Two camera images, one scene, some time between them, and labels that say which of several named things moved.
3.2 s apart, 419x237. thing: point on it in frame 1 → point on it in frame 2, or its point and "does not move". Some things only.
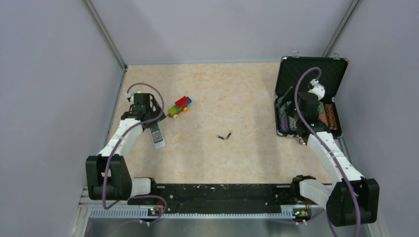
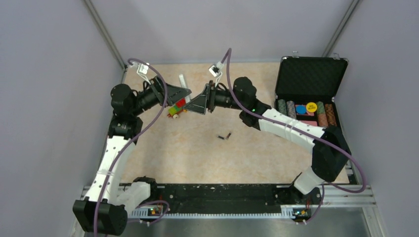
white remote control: (157, 137) → (183, 84)
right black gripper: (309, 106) → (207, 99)
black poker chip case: (332, 70) does not move
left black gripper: (155, 106) → (175, 93)
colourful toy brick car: (182, 104) does not move
